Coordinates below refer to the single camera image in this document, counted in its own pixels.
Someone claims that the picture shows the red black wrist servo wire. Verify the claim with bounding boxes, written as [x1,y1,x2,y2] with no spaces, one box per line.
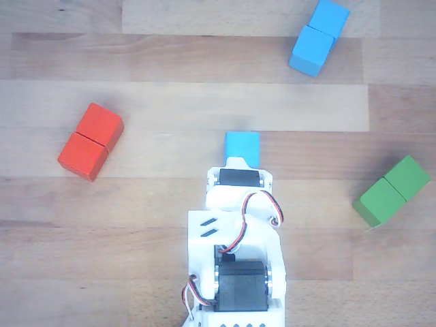
[219,190,284,255]

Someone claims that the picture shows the small blue cube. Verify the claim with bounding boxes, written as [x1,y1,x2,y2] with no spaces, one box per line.
[223,131,262,170]

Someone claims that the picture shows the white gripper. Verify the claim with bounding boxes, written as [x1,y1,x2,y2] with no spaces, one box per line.
[205,155,274,212]

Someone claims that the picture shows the forearm servo wire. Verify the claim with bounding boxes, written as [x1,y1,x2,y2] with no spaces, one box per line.
[181,274,219,323]

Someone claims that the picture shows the long blue block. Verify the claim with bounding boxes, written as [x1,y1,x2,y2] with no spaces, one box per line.
[287,0,351,78]

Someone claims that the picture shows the long green block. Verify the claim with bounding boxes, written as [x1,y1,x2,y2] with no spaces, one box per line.
[352,155,431,228]

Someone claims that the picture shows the long red block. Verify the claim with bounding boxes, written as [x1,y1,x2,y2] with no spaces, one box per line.
[57,102,125,183]

